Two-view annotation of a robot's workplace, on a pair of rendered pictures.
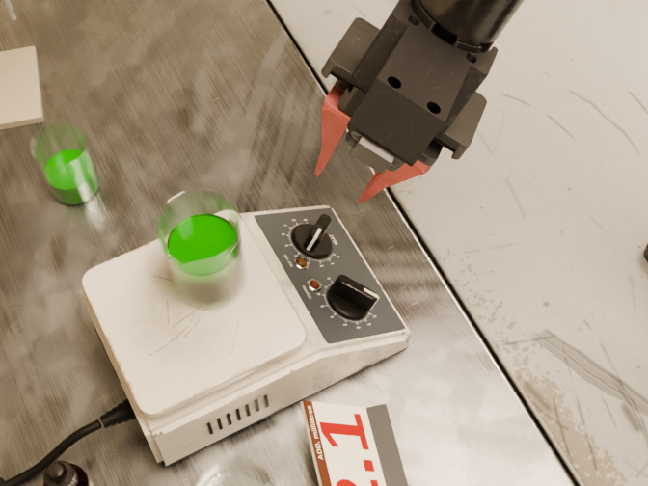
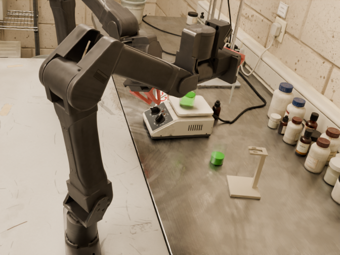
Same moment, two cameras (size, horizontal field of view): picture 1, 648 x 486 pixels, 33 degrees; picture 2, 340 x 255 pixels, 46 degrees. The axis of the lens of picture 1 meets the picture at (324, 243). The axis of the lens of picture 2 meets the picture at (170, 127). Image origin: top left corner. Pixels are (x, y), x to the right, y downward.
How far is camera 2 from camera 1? 1.47 m
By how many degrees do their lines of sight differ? 90
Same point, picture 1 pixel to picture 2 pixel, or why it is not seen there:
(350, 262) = (152, 120)
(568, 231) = not seen: hidden behind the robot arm
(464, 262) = (122, 127)
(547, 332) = (111, 114)
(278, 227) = (167, 120)
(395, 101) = not seen: hidden behind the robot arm
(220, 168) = (176, 156)
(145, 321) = (200, 104)
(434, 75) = not seen: hidden behind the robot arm
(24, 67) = (233, 188)
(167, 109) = (189, 171)
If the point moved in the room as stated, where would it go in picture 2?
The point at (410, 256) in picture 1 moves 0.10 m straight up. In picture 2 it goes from (134, 130) to (137, 102)
